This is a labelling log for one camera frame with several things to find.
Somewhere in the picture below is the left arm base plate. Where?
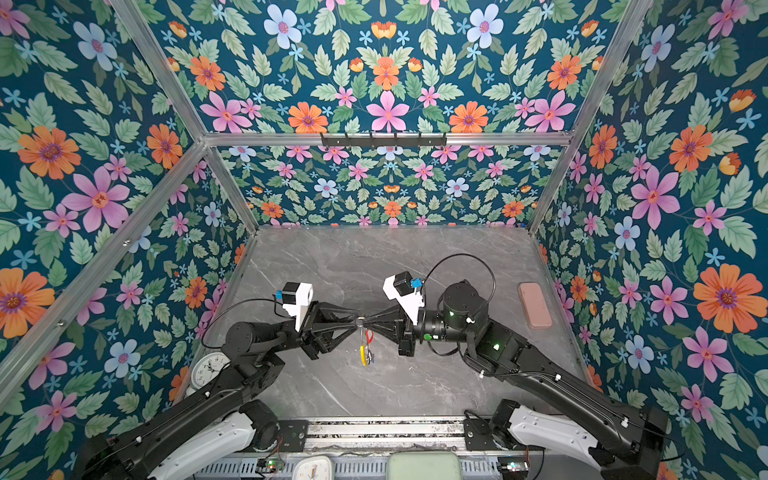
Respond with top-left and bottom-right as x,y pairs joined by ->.
267,420 -> 310,453

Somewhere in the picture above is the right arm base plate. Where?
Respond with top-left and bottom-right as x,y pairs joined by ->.
463,417 -> 547,452

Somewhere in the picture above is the white round alarm clock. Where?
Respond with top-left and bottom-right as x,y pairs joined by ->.
190,351 -> 230,390

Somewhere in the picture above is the white clock at front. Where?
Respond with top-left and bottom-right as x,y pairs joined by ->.
291,455 -> 335,480

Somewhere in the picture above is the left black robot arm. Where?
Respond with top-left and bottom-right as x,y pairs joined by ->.
72,302 -> 366,479

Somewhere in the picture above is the pale green box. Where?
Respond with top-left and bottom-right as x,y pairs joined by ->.
386,451 -> 462,480

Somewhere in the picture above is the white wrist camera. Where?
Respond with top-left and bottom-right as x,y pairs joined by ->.
276,282 -> 314,332
383,271 -> 425,326

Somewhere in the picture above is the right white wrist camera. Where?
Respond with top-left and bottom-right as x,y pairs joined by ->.
383,271 -> 425,326

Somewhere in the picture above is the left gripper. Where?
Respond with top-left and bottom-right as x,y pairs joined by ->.
265,301 -> 358,365

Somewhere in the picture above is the pink eraser case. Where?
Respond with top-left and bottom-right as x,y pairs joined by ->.
518,282 -> 553,330

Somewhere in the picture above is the black hook rail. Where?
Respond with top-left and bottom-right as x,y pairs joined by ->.
320,133 -> 448,148

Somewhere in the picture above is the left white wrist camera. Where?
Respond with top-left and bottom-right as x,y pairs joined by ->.
276,282 -> 314,332

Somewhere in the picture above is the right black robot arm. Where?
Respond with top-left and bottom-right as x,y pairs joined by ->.
357,277 -> 668,479

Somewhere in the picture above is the aluminium front rail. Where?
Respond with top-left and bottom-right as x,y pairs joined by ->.
134,415 -> 631,457

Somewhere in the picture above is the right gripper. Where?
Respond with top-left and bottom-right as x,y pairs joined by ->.
365,305 -> 477,360

